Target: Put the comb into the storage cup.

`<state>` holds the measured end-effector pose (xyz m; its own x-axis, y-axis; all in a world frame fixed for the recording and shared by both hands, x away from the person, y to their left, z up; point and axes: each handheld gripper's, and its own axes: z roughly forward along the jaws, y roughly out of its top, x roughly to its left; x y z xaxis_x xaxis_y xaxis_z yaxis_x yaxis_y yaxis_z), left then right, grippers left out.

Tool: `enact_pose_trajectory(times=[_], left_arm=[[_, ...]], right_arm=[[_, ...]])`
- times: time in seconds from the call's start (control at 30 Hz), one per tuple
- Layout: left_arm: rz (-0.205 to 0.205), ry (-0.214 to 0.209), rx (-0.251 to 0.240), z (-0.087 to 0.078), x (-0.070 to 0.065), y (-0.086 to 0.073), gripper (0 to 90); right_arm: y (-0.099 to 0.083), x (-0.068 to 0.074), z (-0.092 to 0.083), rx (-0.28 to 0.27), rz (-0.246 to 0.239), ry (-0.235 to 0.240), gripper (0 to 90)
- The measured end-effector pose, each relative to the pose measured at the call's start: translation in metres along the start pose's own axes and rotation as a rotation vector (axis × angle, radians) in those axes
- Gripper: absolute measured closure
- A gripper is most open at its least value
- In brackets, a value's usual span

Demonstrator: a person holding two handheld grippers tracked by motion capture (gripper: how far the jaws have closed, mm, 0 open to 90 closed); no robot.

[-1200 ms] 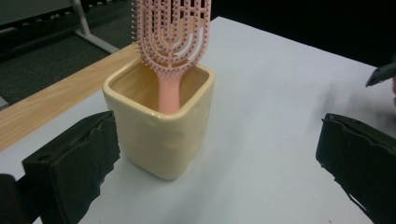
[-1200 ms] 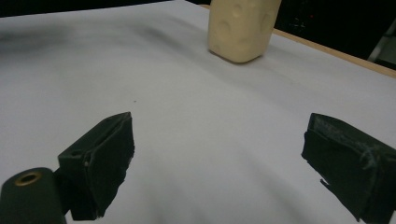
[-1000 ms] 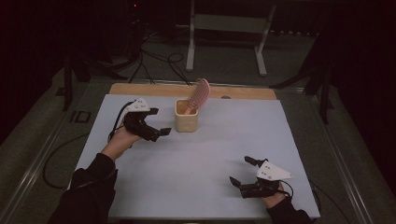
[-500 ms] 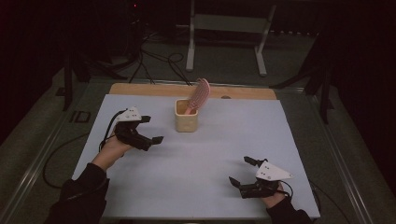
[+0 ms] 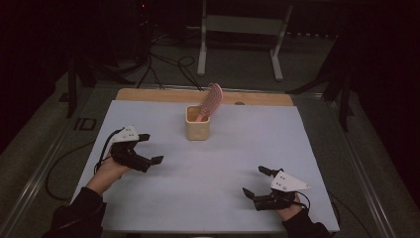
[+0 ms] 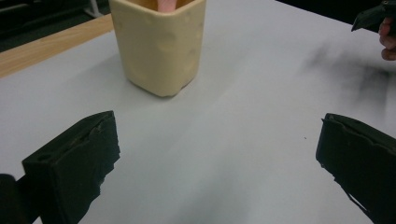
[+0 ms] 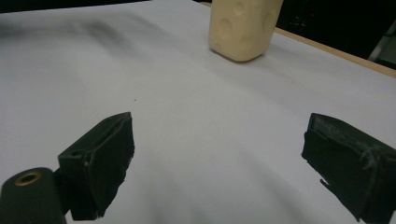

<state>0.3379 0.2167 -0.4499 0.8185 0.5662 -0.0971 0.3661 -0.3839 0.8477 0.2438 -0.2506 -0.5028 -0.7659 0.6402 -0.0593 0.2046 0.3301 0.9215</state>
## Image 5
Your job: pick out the pale blue table mat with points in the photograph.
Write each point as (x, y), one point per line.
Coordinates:
(214, 185)

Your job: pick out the metal floor rail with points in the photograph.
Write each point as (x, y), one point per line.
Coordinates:
(43, 168)
(360, 172)

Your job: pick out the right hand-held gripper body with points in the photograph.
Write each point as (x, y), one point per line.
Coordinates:
(280, 195)

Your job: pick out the person's right hand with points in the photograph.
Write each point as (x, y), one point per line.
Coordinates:
(290, 213)

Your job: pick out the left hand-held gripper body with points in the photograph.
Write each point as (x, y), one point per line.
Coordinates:
(130, 158)

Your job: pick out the square wooden cup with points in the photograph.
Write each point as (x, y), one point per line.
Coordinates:
(197, 129)

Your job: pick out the person's left hand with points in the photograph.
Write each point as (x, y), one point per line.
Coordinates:
(107, 177)

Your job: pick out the white metal stand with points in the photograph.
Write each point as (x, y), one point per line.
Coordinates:
(244, 24)

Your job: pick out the pink hairbrush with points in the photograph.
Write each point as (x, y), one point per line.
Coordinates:
(211, 99)

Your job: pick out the black tripod stand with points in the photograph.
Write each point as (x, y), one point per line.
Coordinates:
(77, 76)
(336, 86)

